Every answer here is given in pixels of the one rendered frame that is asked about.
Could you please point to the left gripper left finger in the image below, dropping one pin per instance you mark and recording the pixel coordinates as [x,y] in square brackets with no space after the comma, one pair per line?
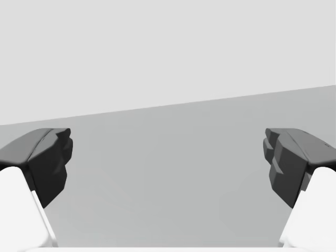
[44,168]

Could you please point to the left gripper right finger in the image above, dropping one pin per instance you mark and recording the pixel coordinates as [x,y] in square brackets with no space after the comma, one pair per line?
[288,168]

